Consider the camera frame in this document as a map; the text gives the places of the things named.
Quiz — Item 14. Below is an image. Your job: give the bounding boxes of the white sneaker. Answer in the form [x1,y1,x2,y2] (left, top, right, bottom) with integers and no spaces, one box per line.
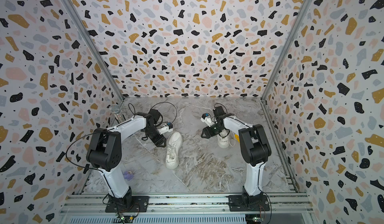
[165,132,183,170]
[218,132,235,149]

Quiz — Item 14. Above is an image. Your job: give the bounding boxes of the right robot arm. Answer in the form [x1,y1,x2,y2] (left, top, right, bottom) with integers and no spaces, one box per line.
[201,106,272,208]

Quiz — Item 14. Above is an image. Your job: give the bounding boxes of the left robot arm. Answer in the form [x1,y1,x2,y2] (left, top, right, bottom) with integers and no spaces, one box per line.
[86,109,173,199]

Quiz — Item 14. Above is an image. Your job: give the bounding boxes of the purple small object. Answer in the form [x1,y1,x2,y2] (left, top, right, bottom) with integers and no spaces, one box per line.
[123,171,134,181]

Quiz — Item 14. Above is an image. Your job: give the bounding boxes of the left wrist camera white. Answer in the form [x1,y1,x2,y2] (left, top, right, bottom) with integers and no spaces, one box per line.
[158,122,173,135]

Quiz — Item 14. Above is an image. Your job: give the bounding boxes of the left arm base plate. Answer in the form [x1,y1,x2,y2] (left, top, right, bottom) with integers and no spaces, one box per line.
[105,196,150,214]

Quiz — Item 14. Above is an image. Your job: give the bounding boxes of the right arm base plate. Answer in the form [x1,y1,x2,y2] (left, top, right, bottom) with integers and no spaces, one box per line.
[228,193,271,212]

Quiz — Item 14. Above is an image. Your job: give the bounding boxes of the aluminium front rail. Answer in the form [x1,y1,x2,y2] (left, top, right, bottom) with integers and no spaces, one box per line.
[60,193,314,216]

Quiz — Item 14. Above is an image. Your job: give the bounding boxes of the aluminium corner post left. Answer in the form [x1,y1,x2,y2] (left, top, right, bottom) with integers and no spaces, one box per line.
[60,0,125,102]

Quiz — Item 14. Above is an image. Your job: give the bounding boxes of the aluminium corner post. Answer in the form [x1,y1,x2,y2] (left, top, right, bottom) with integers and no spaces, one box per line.
[60,0,125,102]
[261,0,312,102]

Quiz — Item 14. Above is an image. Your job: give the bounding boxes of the aluminium corner post right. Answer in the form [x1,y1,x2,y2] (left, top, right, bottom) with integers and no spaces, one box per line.
[261,0,312,102]

